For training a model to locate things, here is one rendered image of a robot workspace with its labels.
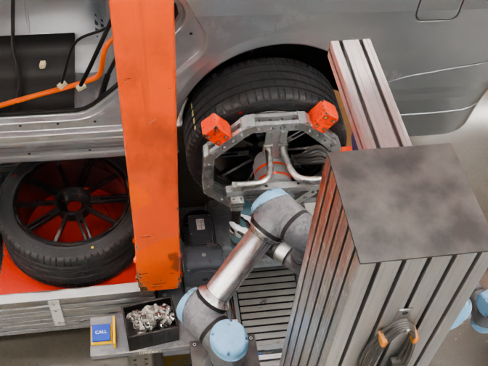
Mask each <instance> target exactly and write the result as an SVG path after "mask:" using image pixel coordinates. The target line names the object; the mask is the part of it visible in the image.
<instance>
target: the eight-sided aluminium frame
mask: <svg viewBox="0 0 488 366"><path fill-rule="evenodd" d="M230 129H231V134H232V137H231V138H230V139H228V140H227V141H226V142H225V143H223V144H222V145H220V146H217V145H215V144H214V143H213V142H211V141H207V143H206V144H204V145H203V149H202V152H203V167H202V177H201V178H202V185H203V193H204V194H206V195H207V196H208V197H211V198H213V199H214V200H217V201H219V202H220V203H222V204H224V205H226V206H228V207H230V206H229V198H228V197H225V192H224V188H225V186H224V185H222V184H219V183H218V182H216V181H214V160H215V159H216V158H218V157H219V156H220V155H221V154H223V153H225V152H226V151H227V150H228V149H230V148H231V147H233V146H234V145H236V144H237V143H238V142H240V141H241V140H243V139H244V138H246V137H247V136H248V135H250V134H252V133H262V132H266V131H272V132H274V131H287V130H288V131H295V130H302V131H304V132H306V133H307V134H308V135H309V136H311V137H312V138H314V139H315V140H317V141H318V142H319V143H320V144H322V145H323V146H325V147H326V150H327V151H328V152H329V153H331V152H340V151H341V143H340V141H339V138H338V136H336V135H335V133H333V132H332V131H330V130H329V129H328V130H327V131H326V132H324V133H322V132H320V131H318V130H316V129H313V128H312V122H311V118H310V116H309V114H308V113H306V112H305V111H296V112H286V113H263V114H253V113H252V114H250V115H244V116H243V117H242V118H240V119H239V120H238V121H236V122H235V123H233V124H232V125H231V126H230ZM324 166H325V165H323V164H322V170H321V171H320V172H318V173H317V174H315V175H314V176H322V173H323V170H324ZM315 194H317V191H316V190H312V191H302V192H293V199H294V200H295V201H296V202H298V203H299V204H300V203H302V202H304V201H305V200H307V199H308V198H310V197H311V196H313V195H315ZM243 197H244V200H248V201H250V202H251V203H252V204H253V203H254V202H255V200H256V199H257V198H258V197H259V195H252V196H243Z"/></svg>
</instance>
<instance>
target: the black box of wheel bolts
mask: <svg viewBox="0 0 488 366"><path fill-rule="evenodd" d="M121 311H122V315H123V322H124V326H125V330H126V337H127V341H128V345H129V351H134V350H138V349H143V348H147V347H151V346H157V345H160V344H163V343H169V342H172V341H178V340H179V322H178V319H177V315H176V310H175V307H174V302H173V299H172V296H166V297H162V298H157V299H153V300H149V301H143V302H139V303H135V304H129V305H125V306H121Z"/></svg>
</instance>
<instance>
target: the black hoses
mask: <svg viewBox="0 0 488 366"><path fill-rule="evenodd" d="M327 154H328V151H327V150H326V149H325V148H324V147H323V146H321V145H313V146H311V147H309V148H307V149H305V150H304V151H303V152H301V153H300V154H298V153H296V154H291V160H292V163H293V167H294V168H300V167H301V164H302V163H303V164H307V165H317V164H323V165H325V160H326V157H327Z"/></svg>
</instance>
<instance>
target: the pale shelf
mask: <svg viewBox="0 0 488 366"><path fill-rule="evenodd" d="M113 316H115V329H116V348H114V346H113V343H111V344H104V345H96V346H92V334H91V326H92V325H101V324H109V323H110V324H111V325H112V337H113ZM177 319H178V322H179V340H178V341H172V342H169V343H163V344H160V345H157V346H151V347H147V348H143V349H138V350H134V351H129V345H128V341H127V337H126V330H125V326H124V322H123V315H122V314H119V315H112V316H104V317H91V318H90V355H91V359H92V360H93V359H106V358H113V357H127V356H134V355H141V354H154V353H161V352H168V351H181V350H189V349H190V341H197V338H196V337H194V335H193V334H191V332H190V331H189V330H188V329H187V328H186V327H185V326H183V324H182V322H181V321H180V320H179V318H177Z"/></svg>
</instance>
